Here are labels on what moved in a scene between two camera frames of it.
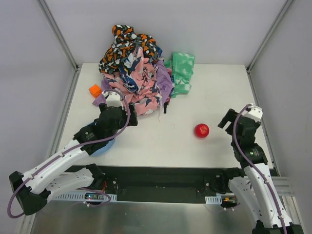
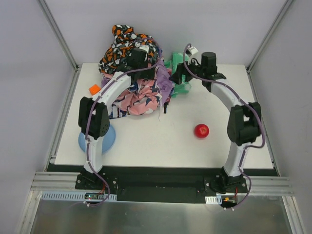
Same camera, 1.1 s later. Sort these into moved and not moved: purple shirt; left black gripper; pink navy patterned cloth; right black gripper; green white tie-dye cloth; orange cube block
Moved: right black gripper; left black gripper
Not moved: green white tie-dye cloth; purple shirt; orange cube block; pink navy patterned cloth
